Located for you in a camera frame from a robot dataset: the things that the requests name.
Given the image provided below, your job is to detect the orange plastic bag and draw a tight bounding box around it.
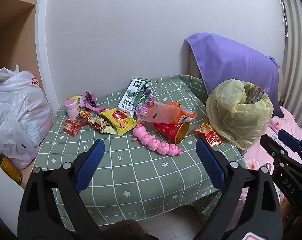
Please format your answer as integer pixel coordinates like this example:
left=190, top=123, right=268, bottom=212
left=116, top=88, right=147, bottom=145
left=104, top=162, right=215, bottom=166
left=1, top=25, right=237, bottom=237
left=142, top=102, right=198, bottom=124

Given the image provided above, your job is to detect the wooden shelf unit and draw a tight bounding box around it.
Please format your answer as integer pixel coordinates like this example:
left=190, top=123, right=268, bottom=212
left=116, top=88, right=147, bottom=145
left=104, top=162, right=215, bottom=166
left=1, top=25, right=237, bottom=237
left=0, top=0, right=43, bottom=87

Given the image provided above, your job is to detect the yellow trash bag bin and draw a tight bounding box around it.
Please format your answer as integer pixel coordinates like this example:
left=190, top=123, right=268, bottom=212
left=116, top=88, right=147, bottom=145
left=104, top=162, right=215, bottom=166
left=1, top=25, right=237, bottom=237
left=205, top=79, right=274, bottom=151

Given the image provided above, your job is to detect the white plastic bag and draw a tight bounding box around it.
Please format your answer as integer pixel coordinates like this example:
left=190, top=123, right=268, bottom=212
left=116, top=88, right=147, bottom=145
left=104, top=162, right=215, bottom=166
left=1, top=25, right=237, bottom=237
left=0, top=68, right=53, bottom=170

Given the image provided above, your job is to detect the colourful tissue pack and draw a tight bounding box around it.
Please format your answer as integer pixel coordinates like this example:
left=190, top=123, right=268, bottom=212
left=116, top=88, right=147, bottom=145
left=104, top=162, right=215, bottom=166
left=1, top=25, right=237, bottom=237
left=135, top=89, right=155, bottom=124

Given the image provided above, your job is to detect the pink caterpillar toy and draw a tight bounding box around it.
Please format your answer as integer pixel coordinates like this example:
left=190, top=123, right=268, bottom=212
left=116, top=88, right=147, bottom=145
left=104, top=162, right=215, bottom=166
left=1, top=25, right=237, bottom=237
left=133, top=124, right=182, bottom=157

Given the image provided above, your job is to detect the beige striped curtain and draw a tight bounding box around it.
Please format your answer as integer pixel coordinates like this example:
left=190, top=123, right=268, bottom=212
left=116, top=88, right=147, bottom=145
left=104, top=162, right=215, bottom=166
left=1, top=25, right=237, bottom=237
left=281, top=0, right=302, bottom=128

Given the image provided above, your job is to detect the red cracker packet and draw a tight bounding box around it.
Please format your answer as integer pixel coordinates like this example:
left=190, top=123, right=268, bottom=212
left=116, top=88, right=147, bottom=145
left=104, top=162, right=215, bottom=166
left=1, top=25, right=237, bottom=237
left=63, top=119, right=86, bottom=137

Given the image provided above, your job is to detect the purple pillow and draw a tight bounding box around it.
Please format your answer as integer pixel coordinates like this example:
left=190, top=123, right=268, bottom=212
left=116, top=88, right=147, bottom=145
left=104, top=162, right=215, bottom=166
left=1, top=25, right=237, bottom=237
left=186, top=33, right=284, bottom=118

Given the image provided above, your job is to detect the pink round jar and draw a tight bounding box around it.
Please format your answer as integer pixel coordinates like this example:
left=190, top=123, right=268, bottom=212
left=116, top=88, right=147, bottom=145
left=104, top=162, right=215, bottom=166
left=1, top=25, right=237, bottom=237
left=65, top=99, right=80, bottom=120

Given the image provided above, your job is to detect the pink spoon shaped package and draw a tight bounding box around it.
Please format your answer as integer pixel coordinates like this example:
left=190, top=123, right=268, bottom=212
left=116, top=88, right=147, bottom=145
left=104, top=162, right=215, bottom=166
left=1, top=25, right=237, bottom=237
left=85, top=105, right=110, bottom=115

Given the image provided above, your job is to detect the green white milk carton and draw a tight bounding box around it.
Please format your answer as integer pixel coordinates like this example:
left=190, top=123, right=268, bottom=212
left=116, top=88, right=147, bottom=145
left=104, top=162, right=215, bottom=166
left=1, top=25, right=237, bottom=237
left=117, top=78, right=151, bottom=118

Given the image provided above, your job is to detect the red snack wrapper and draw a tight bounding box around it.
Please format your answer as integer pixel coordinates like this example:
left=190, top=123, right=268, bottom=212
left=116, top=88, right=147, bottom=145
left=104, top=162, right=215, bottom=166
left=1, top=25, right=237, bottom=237
left=195, top=121, right=223, bottom=147

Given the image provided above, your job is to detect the yellow snack packet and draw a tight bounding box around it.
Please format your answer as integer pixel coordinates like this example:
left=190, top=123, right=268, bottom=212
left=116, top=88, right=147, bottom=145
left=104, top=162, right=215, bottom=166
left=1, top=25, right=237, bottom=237
left=101, top=108, right=137, bottom=137

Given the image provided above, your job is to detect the gold red noodle snack packet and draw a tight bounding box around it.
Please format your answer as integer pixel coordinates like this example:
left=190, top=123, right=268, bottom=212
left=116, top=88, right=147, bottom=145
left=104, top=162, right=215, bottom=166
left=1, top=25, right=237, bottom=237
left=80, top=111, right=117, bottom=134

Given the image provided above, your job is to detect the pink yellow candy wrapper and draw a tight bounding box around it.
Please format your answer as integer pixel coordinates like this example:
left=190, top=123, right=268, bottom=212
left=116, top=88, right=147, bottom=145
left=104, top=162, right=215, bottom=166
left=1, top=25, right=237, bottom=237
left=67, top=92, right=98, bottom=108

